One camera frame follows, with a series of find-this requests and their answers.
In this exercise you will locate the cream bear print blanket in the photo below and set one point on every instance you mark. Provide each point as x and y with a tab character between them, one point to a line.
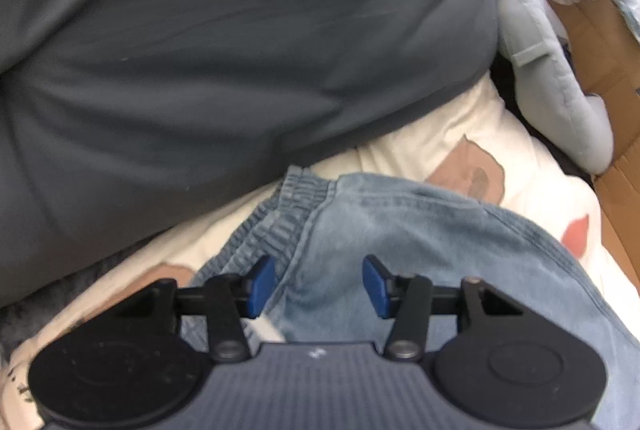
475	125

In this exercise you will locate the grey neck pillow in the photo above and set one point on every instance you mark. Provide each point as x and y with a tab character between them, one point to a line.
550	80

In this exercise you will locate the flattened cardboard box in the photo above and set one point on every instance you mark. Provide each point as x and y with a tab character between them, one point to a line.
620	60

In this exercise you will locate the dark grey blanket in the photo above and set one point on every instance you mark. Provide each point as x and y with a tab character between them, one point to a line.
225	60

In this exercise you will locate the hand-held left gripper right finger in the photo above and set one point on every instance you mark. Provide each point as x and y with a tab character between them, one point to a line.
377	287

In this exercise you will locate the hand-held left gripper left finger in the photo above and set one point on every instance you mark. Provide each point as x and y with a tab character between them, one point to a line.
261	287

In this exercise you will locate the light blue jeans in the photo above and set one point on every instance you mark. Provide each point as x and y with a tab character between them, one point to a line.
425	235

